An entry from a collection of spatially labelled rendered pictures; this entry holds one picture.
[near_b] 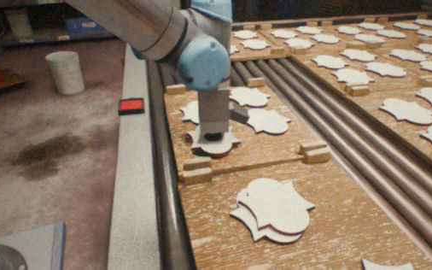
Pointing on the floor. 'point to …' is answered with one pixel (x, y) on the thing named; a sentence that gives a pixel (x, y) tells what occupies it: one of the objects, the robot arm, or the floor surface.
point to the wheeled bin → (282, 9)
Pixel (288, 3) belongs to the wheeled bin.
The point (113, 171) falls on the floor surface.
